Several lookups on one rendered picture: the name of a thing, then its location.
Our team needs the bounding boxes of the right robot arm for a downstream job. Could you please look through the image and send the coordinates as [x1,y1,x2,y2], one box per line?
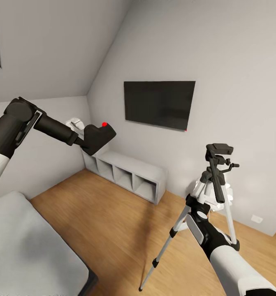
[186,193,276,296]

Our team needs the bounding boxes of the digital camera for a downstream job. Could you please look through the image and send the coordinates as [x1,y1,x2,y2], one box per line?
[80,122,116,156]

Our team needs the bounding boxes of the camera tripod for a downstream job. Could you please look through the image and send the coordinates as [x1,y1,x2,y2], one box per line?
[139,143,240,291]

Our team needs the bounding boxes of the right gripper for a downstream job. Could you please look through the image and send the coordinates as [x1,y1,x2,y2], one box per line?
[186,194,211,214]

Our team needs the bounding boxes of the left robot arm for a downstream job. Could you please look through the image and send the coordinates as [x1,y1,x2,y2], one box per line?
[0,97,90,177]

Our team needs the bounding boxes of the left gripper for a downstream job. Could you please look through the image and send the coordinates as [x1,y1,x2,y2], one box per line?
[47,120,90,148]

